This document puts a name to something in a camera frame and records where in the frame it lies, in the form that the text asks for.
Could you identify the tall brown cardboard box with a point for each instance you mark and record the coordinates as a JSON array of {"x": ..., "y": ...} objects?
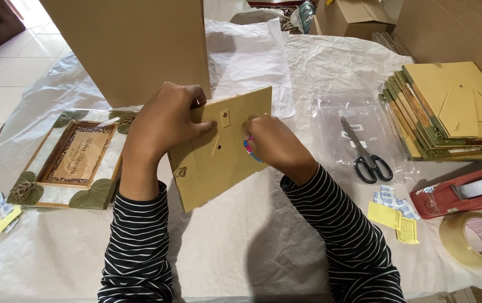
[{"x": 133, "y": 48}]

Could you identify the red tape dispenser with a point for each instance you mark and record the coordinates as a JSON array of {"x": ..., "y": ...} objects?
[{"x": 462, "y": 191}]

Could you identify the stack of picture frames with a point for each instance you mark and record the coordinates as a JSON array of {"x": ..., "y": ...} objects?
[{"x": 447, "y": 111}]

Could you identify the tan picture frame back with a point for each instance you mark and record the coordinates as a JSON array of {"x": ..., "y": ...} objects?
[{"x": 220, "y": 147}]

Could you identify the small open cardboard box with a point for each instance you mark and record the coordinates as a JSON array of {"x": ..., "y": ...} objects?
[{"x": 350, "y": 19}]

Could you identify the person's right hand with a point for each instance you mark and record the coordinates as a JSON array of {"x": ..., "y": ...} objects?
[{"x": 272, "y": 141}]

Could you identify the blue and pink pen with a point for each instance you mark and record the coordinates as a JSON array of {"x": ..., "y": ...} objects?
[{"x": 249, "y": 148}]

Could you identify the clear packing tape roll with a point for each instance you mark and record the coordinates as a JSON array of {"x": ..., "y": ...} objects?
[{"x": 476, "y": 240}]

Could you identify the white paper table cover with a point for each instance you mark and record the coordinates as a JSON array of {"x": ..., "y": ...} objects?
[{"x": 241, "y": 235}]

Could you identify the white tissue paper sheet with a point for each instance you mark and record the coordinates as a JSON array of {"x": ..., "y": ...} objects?
[{"x": 247, "y": 65}]

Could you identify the person's left hand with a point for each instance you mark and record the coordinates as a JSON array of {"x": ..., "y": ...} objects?
[{"x": 161, "y": 122}]

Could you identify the pile of white desiccant sachets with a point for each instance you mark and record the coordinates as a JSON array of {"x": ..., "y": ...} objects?
[{"x": 394, "y": 201}]

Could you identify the yellow printed paper slip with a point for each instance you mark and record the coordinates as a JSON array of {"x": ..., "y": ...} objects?
[{"x": 408, "y": 231}]

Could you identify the leaf decorated picture frame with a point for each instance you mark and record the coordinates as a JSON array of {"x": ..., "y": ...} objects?
[{"x": 70, "y": 158}]

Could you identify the crumpled plastic bag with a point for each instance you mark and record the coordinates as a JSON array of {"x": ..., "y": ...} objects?
[{"x": 302, "y": 14}]

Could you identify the person's right fingers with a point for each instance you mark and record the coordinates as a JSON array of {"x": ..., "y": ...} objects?
[{"x": 252, "y": 130}]

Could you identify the stack of clear plastic bags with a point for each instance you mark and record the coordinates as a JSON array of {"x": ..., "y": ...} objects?
[{"x": 361, "y": 134}]

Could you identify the large brown cardboard sheet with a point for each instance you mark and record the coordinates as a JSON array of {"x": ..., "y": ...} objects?
[{"x": 460, "y": 38}]

